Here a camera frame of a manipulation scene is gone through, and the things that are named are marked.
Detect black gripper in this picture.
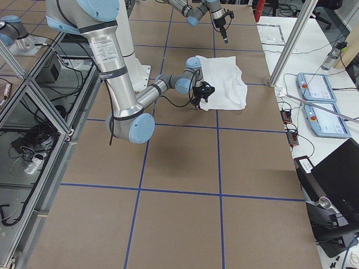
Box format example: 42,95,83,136
193,81,215,110
211,10,231,44

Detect white printed t-shirt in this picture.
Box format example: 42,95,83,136
198,55,247,111

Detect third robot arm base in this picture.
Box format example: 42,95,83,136
1,15,48,57

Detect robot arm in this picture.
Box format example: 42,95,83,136
167,0,234,44
45,1,215,143

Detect far blue teach pendant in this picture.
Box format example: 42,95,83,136
297,72,337,103

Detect blue teach pendant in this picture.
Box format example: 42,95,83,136
297,72,337,103
304,104,351,138

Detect clear water bottle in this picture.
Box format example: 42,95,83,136
321,41,347,71

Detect near blue teach pendant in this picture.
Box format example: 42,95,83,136
304,104,351,138

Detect black laptop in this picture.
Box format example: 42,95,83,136
294,138,358,223

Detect aluminium frame post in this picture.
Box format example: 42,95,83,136
269,0,318,87

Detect aluminium side frame rail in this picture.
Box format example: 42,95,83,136
1,33,100,268

